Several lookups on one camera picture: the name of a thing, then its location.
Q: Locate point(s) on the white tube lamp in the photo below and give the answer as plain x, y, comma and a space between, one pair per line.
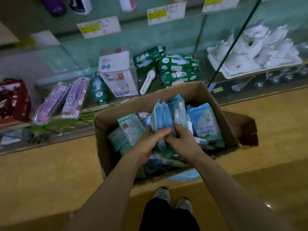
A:
148, 81

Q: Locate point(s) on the person's right hand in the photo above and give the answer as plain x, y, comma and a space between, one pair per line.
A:
186, 144

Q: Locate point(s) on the black cap white bottle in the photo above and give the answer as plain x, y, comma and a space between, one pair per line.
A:
79, 3
53, 4

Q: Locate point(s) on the person's black trousers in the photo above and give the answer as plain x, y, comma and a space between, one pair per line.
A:
168, 218

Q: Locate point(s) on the red packaged gift box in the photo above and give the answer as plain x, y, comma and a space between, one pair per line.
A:
14, 101

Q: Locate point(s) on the white printed box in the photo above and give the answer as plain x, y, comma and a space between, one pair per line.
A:
118, 69

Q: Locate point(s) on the person's left hand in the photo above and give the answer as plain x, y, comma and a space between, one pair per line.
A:
147, 146

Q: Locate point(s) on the pile of packets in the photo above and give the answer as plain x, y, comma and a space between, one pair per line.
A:
204, 120

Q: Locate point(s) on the person's right forearm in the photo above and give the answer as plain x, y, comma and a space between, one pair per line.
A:
236, 199

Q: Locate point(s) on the slim green white box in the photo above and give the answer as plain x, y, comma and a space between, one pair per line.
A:
99, 88

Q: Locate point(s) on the blue plastic stool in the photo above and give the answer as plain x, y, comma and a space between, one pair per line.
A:
185, 174

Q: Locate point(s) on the person's left forearm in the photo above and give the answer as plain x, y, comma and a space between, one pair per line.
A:
106, 199

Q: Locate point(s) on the white ceramic tea set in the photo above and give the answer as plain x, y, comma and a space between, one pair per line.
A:
255, 48

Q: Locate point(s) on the green bulb boxes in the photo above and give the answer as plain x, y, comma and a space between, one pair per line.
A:
173, 65

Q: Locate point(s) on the clear wrapped purple items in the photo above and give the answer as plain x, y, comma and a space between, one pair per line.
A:
62, 98

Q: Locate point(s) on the brown cardboard box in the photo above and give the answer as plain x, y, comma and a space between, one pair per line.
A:
192, 91

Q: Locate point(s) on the person's black white shoe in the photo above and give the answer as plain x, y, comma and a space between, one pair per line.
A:
162, 194
184, 204

